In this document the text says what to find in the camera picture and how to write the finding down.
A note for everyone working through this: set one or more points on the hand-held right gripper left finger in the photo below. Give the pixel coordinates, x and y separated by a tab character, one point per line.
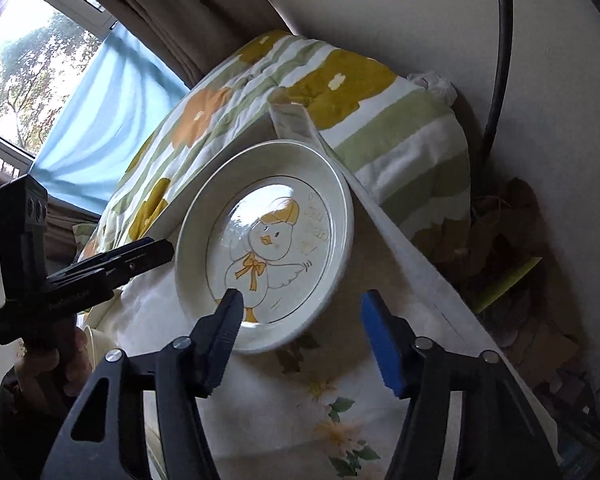
220	330

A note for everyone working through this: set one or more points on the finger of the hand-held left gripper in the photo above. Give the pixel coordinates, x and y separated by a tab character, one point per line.
140	260
110	255

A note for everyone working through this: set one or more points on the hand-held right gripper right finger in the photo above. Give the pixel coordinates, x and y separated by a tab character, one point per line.
382	345

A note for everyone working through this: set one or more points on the cream duck print plate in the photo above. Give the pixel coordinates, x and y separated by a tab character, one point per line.
270	245

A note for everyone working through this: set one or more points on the person's left forearm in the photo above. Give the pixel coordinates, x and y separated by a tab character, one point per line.
25	440

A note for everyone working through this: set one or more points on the person's left hand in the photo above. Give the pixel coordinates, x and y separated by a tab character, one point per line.
75	362

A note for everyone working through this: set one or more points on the floral tablecloth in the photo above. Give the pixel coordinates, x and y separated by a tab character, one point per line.
330	410

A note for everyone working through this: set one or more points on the yellow green sheet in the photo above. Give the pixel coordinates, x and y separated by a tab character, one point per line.
505	285

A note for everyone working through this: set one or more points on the light blue curtain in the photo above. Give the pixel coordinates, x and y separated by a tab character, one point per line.
110	110

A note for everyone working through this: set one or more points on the brown crumpled clutter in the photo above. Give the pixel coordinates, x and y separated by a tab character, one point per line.
510	240

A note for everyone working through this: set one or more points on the window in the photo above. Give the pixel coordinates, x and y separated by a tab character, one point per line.
30	70

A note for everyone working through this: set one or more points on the striped floral quilt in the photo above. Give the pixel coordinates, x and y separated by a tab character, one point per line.
380	135

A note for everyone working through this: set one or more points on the white crumpled cloth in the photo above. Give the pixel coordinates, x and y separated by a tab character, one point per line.
432	87

